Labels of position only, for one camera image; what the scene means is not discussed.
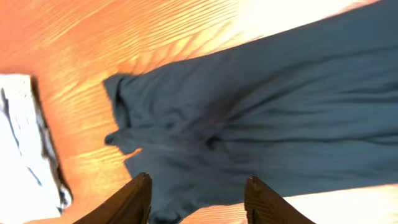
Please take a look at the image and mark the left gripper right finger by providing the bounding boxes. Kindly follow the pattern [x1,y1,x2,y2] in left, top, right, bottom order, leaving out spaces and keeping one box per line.
[244,177,315,224]

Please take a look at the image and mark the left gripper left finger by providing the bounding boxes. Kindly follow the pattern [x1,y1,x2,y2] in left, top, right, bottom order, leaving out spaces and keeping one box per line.
[75,173,152,224]

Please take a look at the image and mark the dark navy t-shirt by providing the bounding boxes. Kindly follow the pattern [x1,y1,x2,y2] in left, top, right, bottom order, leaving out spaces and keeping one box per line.
[104,0,397,223]

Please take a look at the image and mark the folded light blue jeans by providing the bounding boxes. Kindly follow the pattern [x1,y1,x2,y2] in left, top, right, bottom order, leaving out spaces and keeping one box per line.
[1,74,72,223]

